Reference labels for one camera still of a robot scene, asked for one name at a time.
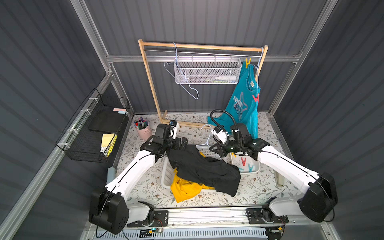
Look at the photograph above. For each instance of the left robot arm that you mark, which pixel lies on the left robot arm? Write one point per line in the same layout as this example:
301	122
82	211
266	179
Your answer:
108	206

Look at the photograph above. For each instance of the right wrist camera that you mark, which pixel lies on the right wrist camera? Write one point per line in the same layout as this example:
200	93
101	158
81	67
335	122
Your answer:
220	136

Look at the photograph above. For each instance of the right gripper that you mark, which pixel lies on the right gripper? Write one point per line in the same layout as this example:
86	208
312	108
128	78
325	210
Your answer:
219	149

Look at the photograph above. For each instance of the wooden clothes rack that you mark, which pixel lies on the wooden clothes rack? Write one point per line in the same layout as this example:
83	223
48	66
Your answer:
168	95

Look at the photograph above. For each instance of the white perforated laundry basket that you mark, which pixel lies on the white perforated laundry basket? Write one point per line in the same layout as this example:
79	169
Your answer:
168	172

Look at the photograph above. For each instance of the white wire mesh basket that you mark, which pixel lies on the white wire mesh basket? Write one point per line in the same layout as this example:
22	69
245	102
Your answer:
202	71

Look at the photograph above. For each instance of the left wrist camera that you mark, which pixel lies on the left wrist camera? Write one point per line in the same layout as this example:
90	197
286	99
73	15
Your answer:
174	128

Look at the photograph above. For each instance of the black wire wall basket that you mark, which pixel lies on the black wire wall basket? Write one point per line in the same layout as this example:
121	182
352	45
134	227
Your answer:
81	144

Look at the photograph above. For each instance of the red clothespin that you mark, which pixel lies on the red clothespin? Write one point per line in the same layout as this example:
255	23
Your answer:
244	161
256	98

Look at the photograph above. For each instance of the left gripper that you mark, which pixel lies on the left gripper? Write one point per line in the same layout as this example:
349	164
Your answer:
183	142

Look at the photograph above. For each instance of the blue wire hanger black shirt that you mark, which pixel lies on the blue wire hanger black shirt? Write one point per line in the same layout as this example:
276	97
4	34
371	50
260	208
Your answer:
207	138

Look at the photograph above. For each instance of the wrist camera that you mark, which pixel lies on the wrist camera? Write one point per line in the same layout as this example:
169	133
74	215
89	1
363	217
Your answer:
220	136
174	128

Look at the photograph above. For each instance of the white plastic tray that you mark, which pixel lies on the white plastic tray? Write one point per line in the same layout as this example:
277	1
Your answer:
246	164

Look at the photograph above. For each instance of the yellow notepad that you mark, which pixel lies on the yellow notepad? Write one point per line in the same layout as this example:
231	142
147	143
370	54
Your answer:
108	143

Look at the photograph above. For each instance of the black t-shirt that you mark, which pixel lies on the black t-shirt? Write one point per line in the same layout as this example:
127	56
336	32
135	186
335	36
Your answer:
211	172

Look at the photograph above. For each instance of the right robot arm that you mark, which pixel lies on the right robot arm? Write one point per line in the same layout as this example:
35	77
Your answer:
318	196

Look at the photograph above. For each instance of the white tube in mesh basket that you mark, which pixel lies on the white tube in mesh basket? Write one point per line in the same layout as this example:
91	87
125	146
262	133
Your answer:
227	79

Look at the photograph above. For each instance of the teal t-shirt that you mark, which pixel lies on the teal t-shirt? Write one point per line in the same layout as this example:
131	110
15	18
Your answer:
242	105

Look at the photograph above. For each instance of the black notebook in wall basket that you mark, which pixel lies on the black notebook in wall basket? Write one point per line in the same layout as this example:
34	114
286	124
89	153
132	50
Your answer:
106	122

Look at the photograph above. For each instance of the grey black stapler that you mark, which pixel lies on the grey black stapler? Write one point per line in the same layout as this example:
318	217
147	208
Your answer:
280	180

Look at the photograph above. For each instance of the yellow t-shirt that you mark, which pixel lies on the yellow t-shirt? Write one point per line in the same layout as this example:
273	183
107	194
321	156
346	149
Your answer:
184	190

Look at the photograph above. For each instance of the blue wire hanger yellow shirt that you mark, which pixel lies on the blue wire hanger yellow shirt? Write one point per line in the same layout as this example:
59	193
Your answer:
176	61

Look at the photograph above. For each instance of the pink pen cup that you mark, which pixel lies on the pink pen cup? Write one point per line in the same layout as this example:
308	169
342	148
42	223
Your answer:
143	128

